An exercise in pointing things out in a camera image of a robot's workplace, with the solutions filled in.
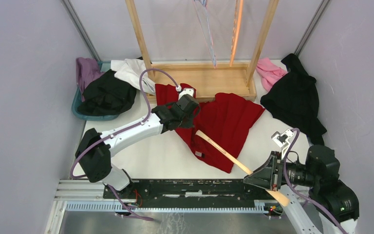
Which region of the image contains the black garment in basket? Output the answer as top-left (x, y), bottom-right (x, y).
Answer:
top-left (78, 69), bottom-right (137, 116)

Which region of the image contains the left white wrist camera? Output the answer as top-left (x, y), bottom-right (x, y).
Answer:
top-left (176, 85), bottom-right (195, 100)

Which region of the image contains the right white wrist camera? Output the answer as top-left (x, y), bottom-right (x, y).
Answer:
top-left (271, 129), bottom-right (295, 149)

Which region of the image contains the pink garment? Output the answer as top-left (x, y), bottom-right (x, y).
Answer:
top-left (256, 58), bottom-right (287, 92)

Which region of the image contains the wooden clothes rack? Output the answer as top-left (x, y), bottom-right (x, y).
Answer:
top-left (126, 0), bottom-right (279, 101)

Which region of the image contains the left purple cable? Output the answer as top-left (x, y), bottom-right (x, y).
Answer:
top-left (69, 68), bottom-right (182, 222)

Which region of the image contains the red skirt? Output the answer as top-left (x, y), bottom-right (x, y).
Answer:
top-left (155, 83), bottom-right (266, 174)

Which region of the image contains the purple cable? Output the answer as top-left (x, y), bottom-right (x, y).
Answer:
top-left (271, 128), bottom-right (349, 234)
top-left (69, 68), bottom-right (182, 222)

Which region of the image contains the teal laundry basket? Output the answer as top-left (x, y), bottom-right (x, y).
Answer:
top-left (71, 61), bottom-right (118, 121)

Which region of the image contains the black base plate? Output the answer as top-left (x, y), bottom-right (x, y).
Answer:
top-left (116, 179), bottom-right (277, 209)

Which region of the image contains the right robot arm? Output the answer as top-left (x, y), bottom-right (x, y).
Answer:
top-left (243, 145), bottom-right (359, 234)

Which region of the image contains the black garment on right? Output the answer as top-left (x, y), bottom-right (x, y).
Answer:
top-left (261, 53), bottom-right (327, 145)

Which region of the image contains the wooden hanger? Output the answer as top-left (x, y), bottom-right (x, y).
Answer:
top-left (195, 130), bottom-right (290, 207)

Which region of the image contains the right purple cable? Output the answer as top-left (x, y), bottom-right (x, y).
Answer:
top-left (271, 128), bottom-right (349, 234)

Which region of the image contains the purple garment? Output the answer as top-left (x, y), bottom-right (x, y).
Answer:
top-left (75, 57), bottom-right (104, 101)

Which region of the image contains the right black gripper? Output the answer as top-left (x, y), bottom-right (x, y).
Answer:
top-left (244, 149), bottom-right (320, 189)

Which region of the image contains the white garment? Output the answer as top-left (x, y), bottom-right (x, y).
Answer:
top-left (110, 59), bottom-right (156, 95)

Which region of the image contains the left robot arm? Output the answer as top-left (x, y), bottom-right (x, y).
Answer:
top-left (73, 94), bottom-right (200, 198)

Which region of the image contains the aluminium frame rail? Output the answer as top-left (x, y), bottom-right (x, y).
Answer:
top-left (55, 180), bottom-right (282, 214)

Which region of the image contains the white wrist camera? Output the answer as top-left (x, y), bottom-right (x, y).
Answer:
top-left (176, 85), bottom-right (195, 100)
top-left (271, 129), bottom-right (295, 149)

